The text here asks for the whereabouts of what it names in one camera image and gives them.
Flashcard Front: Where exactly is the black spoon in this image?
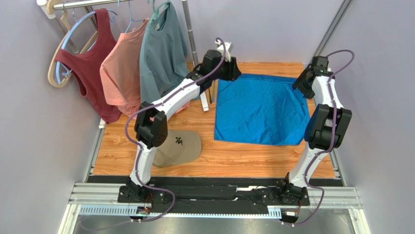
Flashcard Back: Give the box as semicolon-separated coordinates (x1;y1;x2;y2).
208;88;212;104

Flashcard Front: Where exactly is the teal clothes hanger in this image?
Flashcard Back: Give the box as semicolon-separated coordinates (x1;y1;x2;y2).
149;0;171;23

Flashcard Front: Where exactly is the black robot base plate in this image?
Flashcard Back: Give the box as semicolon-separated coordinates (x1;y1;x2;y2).
117;185;310;206

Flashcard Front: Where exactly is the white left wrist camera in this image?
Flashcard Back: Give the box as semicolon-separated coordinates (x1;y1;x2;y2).
215;40;233;62

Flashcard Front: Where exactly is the light blue clothes hanger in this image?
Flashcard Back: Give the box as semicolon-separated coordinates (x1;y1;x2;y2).
48;10;98;88

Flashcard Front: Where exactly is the blue cloth napkin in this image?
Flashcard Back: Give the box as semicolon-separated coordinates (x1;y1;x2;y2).
214;74;310;146

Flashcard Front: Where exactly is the wooden clothes hanger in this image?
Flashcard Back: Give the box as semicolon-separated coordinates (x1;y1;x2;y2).
45;0;97;88

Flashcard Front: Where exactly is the metal clothes rack pole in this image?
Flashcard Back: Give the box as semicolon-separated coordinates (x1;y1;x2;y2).
36;0;199;66

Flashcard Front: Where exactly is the beige baseball cap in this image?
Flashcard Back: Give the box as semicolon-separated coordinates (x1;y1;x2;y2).
153;130;202;167

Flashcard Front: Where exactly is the pink t-shirt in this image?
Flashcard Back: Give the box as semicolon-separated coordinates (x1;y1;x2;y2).
99;18;192;117

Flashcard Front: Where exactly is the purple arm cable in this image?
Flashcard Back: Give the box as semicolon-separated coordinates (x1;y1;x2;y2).
281;49;355;227
125;37;227;223

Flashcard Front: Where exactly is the aluminium frame rail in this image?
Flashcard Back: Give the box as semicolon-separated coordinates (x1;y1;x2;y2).
58;183;370;234

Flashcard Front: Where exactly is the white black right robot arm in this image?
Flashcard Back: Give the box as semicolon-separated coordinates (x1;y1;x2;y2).
284;56;352;194

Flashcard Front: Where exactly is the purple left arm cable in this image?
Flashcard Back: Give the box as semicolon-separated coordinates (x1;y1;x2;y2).
125;37;227;223

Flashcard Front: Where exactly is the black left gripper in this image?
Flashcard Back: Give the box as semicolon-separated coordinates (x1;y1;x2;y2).
211;57;243;82

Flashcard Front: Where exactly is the white clothes rack foot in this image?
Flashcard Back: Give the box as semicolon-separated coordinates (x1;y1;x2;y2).
200;92;209;112

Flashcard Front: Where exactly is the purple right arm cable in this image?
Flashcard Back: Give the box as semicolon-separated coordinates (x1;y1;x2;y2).
281;49;355;227

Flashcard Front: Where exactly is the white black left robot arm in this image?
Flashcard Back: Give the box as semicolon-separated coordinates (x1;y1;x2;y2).
126;45;241;194

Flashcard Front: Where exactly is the teal t-shirt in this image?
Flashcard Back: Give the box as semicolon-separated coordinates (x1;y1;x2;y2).
139;1;189;103

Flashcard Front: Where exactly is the maroon tank top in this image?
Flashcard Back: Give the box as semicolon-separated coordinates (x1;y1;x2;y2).
56;8;121;123

